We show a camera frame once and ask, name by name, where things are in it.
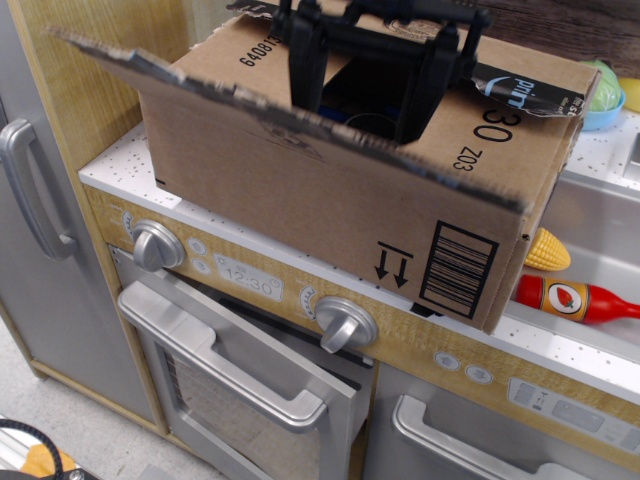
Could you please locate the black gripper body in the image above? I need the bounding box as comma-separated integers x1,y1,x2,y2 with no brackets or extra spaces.
272,1,492,62

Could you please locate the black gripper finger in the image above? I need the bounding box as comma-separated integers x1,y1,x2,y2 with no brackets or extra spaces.
394,22,480,145
272,1,329,113

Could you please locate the large brown cardboard box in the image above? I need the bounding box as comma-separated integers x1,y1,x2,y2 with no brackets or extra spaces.
54,13,600,332

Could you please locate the blue toy bowl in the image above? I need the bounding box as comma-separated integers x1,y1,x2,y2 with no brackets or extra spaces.
582,91,626,132

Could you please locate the green toy cabbage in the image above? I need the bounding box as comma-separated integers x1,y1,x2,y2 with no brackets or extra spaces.
581,60,622,112

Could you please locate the yellow toy at right edge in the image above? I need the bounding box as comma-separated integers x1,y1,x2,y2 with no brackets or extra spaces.
619,77,640,113

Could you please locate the yellow toy corn cob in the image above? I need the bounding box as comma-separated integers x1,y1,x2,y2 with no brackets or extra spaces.
524,227,572,272

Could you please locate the silver toy sink basin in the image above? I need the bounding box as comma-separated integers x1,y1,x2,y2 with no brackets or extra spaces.
506,173,639,362

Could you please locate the silver left oven knob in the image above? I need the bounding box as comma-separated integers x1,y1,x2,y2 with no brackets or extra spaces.
133,219,186,273

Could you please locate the silver oven knob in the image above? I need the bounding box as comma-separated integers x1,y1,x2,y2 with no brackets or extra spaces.
133,219,186,273
315,296,378,353

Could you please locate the red toy ketchup bottle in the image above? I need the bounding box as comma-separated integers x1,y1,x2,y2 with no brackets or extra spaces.
514,275,639,325

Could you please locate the silver right oven knob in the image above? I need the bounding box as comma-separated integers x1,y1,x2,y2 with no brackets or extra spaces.
315,296,378,353

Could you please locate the silver dishwasher door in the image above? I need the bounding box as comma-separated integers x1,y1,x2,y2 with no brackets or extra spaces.
363,364,639,479

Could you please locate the grey toy fridge door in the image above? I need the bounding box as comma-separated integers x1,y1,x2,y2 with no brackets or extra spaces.
1,1,163,431

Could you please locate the silver oven door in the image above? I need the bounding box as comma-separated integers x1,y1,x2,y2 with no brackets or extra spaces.
118,281,374,479

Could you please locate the yellow object at floor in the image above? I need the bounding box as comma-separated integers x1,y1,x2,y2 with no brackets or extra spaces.
20,444,76,478

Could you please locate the silver fridge door handle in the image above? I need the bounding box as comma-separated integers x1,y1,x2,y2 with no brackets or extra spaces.
1,118,78,261

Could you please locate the silver dishwasher door handle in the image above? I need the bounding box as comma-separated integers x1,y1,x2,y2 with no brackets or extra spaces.
391,395,586,479

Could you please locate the black braided cable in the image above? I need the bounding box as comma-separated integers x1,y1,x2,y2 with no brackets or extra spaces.
0,418,65,476

